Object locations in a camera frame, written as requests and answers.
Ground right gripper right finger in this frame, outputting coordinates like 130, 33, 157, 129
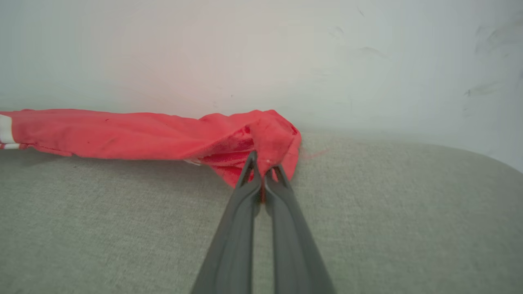
264, 164, 336, 294

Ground red white garment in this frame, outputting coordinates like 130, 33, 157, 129
0, 108, 302, 189

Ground grey fabric sofa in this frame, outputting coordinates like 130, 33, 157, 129
0, 130, 523, 294

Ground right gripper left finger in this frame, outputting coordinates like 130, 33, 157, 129
191, 150, 262, 294

